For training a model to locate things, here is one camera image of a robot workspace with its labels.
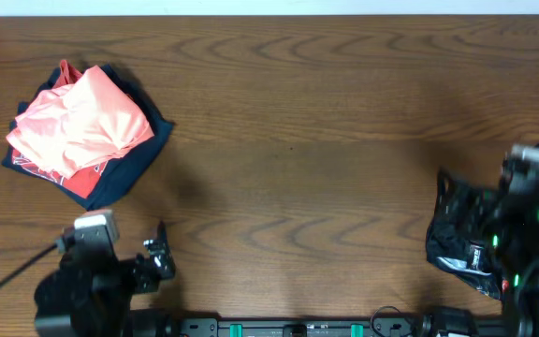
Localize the red printed folded t-shirt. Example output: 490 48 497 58
10 59 111 200

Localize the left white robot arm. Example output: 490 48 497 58
34 223 180 337

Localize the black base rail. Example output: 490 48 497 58
122 306 507 337

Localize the navy folded garment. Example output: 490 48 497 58
1 64 176 212

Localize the black patterned garment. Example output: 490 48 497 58
425 143 539 300

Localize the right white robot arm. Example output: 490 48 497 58
479 182 539 337

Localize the pink t-shirt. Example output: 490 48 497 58
7 66 154 179

